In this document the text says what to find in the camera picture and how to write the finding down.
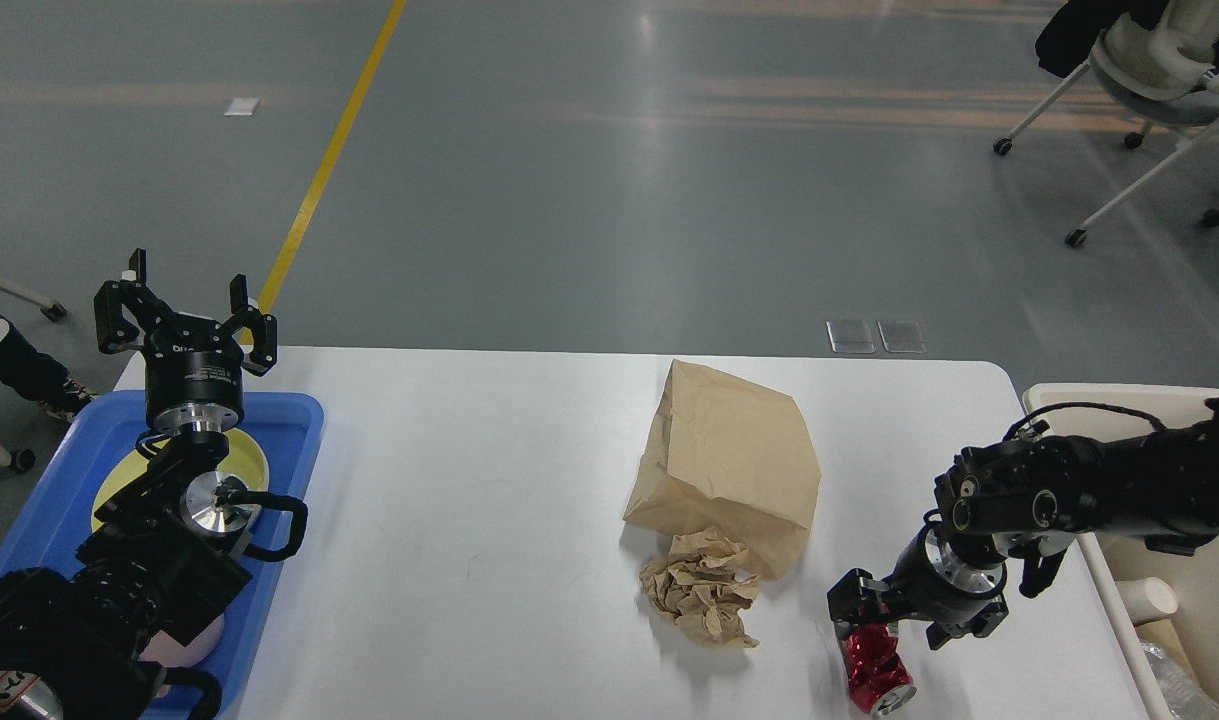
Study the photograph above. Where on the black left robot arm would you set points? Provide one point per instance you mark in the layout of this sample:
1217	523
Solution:
167	554

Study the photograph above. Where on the left metal floor plate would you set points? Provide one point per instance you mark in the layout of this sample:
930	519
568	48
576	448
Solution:
851	337

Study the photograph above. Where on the beige plastic bin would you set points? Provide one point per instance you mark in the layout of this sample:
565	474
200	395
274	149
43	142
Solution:
1194	579

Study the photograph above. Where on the brown paper bag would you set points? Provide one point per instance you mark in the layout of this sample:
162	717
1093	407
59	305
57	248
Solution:
729	454

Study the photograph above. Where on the seated person dark trousers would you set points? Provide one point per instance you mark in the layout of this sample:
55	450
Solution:
41	378

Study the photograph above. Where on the brown cardboard piece in bin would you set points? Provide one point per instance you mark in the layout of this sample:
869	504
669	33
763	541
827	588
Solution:
1163	633

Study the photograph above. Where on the yellow round plate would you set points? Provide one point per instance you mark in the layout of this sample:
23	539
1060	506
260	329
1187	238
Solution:
245	460

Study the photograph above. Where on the white paper cup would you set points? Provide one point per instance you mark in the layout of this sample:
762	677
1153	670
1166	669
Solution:
1147	600

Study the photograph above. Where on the aluminium foil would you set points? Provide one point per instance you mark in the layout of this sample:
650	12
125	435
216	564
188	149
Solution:
1184	697

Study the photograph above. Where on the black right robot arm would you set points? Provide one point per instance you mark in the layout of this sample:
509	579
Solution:
1027	498

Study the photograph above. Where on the metal floor plate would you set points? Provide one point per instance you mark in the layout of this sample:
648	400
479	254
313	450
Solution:
902	337
851	337

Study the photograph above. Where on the white office chair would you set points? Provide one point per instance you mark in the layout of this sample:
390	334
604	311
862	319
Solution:
1159	59

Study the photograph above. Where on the crushed red can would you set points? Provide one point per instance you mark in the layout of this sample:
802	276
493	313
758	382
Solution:
878	682

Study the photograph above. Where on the white chair leg with caster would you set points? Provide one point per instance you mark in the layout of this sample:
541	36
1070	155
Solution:
52	309

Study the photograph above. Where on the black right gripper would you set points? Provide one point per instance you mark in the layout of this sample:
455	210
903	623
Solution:
944	590

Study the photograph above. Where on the right metal floor plate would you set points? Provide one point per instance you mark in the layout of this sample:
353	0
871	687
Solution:
902	337

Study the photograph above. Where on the brown paper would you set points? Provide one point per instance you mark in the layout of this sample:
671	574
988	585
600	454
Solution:
702	585

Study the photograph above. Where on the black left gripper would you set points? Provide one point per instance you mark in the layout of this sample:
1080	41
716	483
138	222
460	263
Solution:
184	384

